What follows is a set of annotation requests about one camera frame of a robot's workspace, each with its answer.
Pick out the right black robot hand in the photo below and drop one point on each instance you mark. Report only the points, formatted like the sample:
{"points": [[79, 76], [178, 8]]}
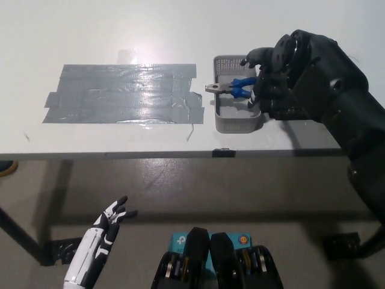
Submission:
{"points": [[272, 90]]}

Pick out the small black tape piece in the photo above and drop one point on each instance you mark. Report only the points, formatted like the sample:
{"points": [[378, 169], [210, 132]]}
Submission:
{"points": [[223, 153]]}

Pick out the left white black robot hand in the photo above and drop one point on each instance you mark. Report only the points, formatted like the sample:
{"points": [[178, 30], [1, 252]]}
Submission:
{"points": [[96, 244]]}

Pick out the grey duct tape patch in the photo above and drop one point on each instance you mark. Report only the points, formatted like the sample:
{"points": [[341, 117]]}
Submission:
{"points": [[120, 93]]}

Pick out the black table frame bar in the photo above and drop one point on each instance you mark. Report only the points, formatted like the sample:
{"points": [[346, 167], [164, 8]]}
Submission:
{"points": [[22, 236], [374, 241]]}

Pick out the teal box on robot body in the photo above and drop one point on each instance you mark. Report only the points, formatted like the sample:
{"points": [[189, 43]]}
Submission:
{"points": [[179, 241]]}

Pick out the grey perforated plastic basket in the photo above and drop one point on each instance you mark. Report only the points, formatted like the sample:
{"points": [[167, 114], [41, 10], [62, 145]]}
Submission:
{"points": [[234, 125]]}

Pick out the round green yellow disc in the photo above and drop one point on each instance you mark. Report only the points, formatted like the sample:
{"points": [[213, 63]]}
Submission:
{"points": [[6, 169]]}

